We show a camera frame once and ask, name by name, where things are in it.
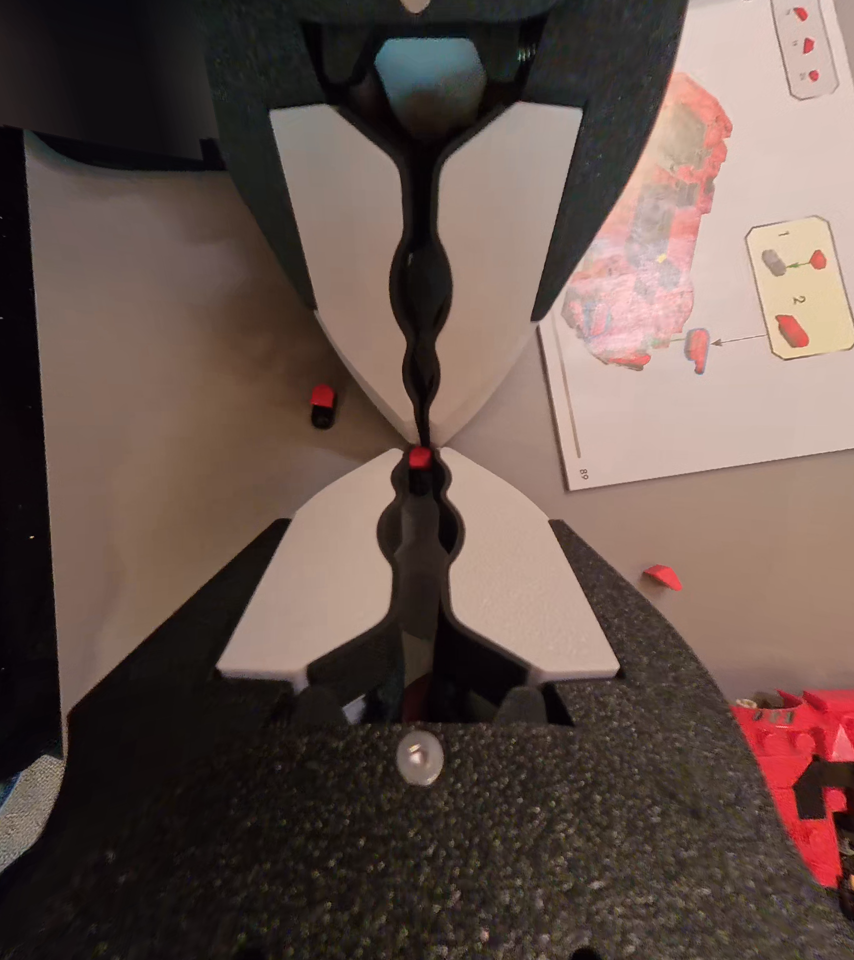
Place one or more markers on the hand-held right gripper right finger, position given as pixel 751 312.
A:
pixel 524 585

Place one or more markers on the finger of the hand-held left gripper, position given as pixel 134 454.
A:
pixel 502 240
pixel 337 240

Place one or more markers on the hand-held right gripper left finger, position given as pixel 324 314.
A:
pixel 322 585

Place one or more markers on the small red black lego piece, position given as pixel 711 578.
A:
pixel 320 405
pixel 418 457

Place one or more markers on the red slope lego piece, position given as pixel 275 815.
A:
pixel 663 576

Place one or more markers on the lego instruction sheet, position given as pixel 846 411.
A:
pixel 772 420

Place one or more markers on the red lego car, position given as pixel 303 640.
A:
pixel 809 735

